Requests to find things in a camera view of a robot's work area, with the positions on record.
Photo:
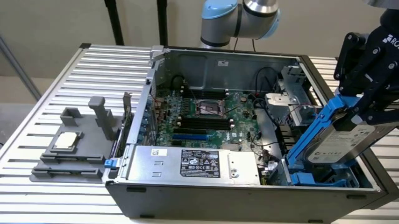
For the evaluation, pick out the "blue expansion slot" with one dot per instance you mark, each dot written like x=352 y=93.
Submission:
x=189 y=137

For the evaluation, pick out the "silver metal disk bay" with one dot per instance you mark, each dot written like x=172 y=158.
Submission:
x=280 y=105

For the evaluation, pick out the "RAM stick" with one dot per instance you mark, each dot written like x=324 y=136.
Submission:
x=64 y=172
x=72 y=159

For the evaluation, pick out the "hard disk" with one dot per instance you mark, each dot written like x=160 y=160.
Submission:
x=336 y=147

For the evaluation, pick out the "silver CPU chip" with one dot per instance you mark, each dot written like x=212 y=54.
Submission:
x=66 y=140

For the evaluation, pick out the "grey parts rack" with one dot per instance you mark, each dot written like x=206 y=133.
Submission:
x=89 y=140

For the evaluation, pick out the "grey metal frame pole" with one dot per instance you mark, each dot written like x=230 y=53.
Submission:
x=18 y=67

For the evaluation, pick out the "black expansion slot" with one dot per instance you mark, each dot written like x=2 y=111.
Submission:
x=189 y=130

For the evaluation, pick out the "silver power supply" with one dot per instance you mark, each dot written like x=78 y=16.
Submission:
x=192 y=165

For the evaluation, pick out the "green motherboard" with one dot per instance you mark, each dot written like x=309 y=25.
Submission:
x=214 y=135

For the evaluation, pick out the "black open PC case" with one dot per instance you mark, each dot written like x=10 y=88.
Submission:
x=217 y=200

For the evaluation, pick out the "blue case latch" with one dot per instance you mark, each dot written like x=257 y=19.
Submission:
x=110 y=163

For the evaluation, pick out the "black RAM slot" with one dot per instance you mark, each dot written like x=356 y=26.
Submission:
x=205 y=118
x=205 y=121
x=204 y=90
x=204 y=94
x=205 y=124
x=205 y=127

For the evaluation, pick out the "black stand pole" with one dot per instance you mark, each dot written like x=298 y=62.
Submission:
x=116 y=22
x=161 y=22

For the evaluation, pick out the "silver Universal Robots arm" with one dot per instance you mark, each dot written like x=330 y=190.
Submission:
x=217 y=23

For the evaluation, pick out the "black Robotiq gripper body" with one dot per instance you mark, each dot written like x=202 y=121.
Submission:
x=389 y=35

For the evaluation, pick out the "silver chipset heatsink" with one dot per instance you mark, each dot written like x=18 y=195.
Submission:
x=232 y=147

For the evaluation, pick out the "CPU socket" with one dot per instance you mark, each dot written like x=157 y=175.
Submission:
x=209 y=107

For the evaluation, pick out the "graphics card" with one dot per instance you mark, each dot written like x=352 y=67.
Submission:
x=126 y=121

